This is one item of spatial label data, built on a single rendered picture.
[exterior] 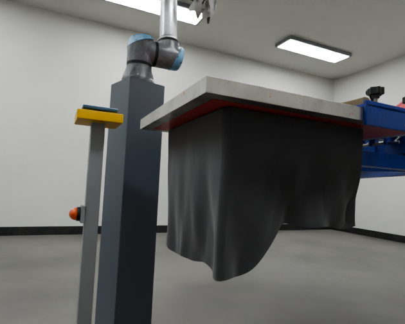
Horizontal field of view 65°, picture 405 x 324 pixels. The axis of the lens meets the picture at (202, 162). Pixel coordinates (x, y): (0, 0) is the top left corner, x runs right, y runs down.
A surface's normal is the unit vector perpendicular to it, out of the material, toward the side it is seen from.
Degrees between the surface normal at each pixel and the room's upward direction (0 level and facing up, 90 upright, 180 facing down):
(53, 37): 90
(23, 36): 90
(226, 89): 90
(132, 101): 90
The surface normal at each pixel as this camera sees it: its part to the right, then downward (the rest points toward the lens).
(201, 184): -0.78, -0.01
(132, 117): 0.67, -0.02
